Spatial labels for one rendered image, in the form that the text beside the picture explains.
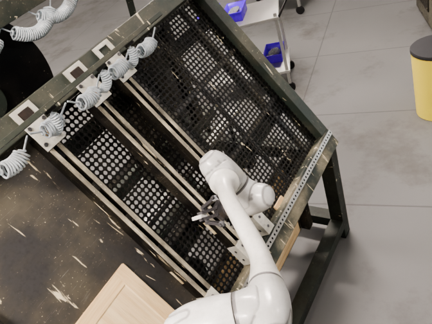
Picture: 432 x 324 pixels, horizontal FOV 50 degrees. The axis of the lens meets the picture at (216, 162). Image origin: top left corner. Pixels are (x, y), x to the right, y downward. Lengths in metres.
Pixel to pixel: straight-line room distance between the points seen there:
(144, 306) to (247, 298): 0.86
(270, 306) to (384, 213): 2.51
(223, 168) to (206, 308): 0.53
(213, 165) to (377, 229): 2.11
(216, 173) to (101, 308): 0.72
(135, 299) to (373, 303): 1.66
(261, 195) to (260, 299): 0.50
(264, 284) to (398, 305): 1.98
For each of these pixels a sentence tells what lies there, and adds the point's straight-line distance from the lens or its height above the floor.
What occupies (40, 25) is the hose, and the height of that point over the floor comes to 2.02.
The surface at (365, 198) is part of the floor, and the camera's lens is 3.69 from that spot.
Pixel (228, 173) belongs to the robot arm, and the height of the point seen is 1.66.
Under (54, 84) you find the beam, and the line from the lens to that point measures 1.96.
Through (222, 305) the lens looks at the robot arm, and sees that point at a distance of 1.16.
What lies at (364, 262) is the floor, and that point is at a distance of 3.29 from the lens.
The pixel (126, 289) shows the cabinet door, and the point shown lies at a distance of 1.93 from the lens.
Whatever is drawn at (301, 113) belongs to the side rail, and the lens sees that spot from 2.78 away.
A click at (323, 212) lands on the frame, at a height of 0.18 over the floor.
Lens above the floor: 2.60
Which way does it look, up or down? 36 degrees down
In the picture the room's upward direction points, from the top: 21 degrees counter-clockwise
